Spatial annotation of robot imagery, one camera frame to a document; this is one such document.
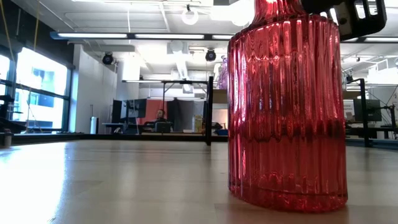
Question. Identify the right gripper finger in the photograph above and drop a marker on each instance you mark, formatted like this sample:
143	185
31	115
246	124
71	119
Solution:
363	28

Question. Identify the large red ribbed glass vase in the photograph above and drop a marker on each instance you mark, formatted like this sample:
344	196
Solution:
286	124

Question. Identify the pink long-necked glass vase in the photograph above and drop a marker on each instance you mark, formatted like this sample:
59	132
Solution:
223	74

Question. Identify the black computer monitor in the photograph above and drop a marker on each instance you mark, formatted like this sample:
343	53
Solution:
375	110

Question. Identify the white ceiling air unit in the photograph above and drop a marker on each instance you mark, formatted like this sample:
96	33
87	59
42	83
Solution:
231	12

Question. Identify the black ceiling spot lamp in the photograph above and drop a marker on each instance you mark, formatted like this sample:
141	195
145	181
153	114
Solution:
107	58
210	55

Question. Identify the white round ceiling lamp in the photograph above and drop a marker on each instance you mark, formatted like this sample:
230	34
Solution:
189	16

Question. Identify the blue bin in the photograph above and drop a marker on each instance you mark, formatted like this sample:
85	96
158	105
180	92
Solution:
222	132

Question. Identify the yellowish box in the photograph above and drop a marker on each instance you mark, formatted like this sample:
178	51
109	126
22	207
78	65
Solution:
198	123

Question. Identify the long ceiling strip light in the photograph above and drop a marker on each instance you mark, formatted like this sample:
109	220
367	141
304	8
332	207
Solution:
168	36

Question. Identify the grey partition panel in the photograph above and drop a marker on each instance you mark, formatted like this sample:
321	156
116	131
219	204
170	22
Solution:
186	113

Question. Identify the black high table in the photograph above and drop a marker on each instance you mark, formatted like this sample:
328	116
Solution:
174	81

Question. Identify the person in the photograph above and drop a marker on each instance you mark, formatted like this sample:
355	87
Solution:
160	115

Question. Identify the black box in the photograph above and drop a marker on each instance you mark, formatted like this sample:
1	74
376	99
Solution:
163	127

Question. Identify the red partition panel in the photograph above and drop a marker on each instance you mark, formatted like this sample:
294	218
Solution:
152	109

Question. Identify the dark background monitors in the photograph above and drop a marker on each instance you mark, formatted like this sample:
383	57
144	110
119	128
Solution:
136	107

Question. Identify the white cylinder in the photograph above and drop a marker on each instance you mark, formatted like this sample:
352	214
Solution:
94	125

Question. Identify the large window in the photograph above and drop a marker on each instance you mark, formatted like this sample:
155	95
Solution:
40	77

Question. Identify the wooden shelf with black frame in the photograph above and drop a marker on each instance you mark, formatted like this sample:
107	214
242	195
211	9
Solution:
210	109

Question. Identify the black aluminium rig frame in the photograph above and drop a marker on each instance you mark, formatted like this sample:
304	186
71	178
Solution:
46	137

